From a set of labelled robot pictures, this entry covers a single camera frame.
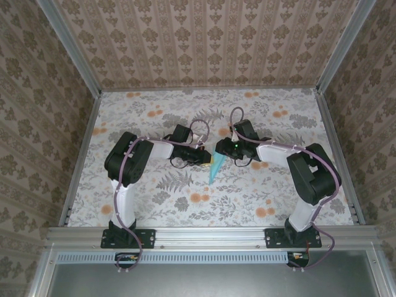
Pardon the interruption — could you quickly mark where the aluminium frame post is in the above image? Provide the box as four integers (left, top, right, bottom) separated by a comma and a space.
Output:
315, 0, 377, 94
39, 0, 103, 97

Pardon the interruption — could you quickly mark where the floral patterned table cover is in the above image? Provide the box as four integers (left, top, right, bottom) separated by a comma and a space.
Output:
66, 89, 356, 228

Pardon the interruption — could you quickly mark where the grey slotted cable duct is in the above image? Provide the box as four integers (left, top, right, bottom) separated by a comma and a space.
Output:
57, 251, 290, 264

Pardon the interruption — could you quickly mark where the aluminium table edge rail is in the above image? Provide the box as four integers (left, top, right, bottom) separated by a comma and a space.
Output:
58, 92, 103, 227
314, 89, 366, 225

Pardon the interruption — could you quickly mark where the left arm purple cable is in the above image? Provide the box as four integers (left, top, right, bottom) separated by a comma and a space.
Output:
113, 119, 212, 275

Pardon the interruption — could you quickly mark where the right gripper thin black cable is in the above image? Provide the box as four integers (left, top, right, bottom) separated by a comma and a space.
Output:
235, 154, 252, 168

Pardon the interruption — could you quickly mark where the aluminium mounting rail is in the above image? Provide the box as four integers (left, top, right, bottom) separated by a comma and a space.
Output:
45, 226, 382, 249

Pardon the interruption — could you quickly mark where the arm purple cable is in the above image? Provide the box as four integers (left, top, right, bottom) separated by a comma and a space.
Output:
113, 119, 212, 275
229, 107, 342, 273

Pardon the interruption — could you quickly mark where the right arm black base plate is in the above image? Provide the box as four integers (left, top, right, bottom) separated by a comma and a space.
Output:
264, 228, 322, 249

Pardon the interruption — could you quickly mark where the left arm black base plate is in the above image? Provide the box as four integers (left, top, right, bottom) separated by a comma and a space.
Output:
100, 228, 156, 249

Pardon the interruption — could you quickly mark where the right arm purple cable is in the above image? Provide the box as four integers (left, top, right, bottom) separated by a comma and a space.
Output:
229, 107, 342, 273

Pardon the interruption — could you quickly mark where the gripper thin black cable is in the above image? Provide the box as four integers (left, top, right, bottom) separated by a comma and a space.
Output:
169, 154, 189, 170
235, 154, 252, 168

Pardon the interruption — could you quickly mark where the light blue paper sheet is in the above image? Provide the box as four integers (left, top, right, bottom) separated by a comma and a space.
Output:
208, 150, 229, 186

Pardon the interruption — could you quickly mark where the left gripper thin black cable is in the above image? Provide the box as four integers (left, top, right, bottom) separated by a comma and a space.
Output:
169, 154, 189, 170

